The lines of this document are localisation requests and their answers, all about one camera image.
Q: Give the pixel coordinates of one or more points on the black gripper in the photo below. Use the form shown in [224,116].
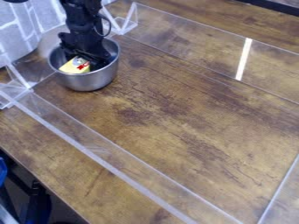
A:
[82,41]

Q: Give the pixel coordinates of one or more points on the yellow butter block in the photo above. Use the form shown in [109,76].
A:
[76,66]

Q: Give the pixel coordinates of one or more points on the stainless steel bowl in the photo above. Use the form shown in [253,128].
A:
[85,81]

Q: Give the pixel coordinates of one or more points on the grey brick pattern cloth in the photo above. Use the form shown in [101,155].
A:
[22,20]

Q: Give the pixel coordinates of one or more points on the clear acrylic barrier front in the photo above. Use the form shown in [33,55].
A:
[170,195]

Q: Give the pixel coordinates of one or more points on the clear acrylic triangular bracket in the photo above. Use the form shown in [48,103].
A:
[121,25]

